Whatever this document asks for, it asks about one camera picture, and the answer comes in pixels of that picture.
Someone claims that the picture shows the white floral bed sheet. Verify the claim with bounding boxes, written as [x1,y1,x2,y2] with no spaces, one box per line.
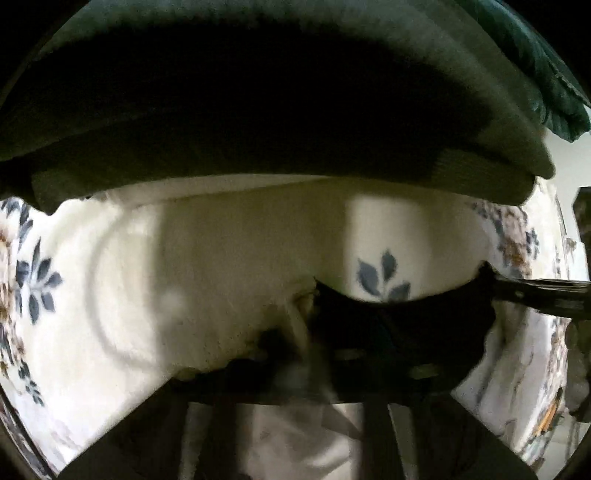
[0,174,583,480]

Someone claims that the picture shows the dark green quilted pillow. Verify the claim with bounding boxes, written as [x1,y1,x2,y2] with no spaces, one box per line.
[462,0,591,143]

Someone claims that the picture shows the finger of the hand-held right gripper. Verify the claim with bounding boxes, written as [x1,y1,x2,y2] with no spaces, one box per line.
[488,276,591,320]

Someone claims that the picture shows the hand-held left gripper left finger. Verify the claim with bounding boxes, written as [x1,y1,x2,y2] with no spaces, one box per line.
[59,369,259,480]

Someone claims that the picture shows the dark green knit garment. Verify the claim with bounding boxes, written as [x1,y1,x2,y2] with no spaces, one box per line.
[0,0,557,217]

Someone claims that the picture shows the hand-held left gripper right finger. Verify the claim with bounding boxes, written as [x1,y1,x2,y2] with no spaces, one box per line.
[365,369,540,480]

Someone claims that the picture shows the black cloth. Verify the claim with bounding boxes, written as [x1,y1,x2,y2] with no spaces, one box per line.
[259,261,500,398]

